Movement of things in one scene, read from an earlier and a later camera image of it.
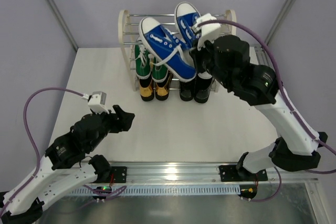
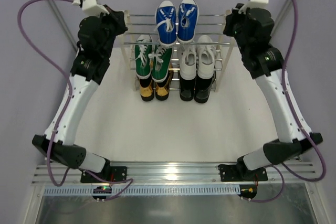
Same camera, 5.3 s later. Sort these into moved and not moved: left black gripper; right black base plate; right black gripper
Moved: right black gripper; left black gripper
Not moved: right black base plate
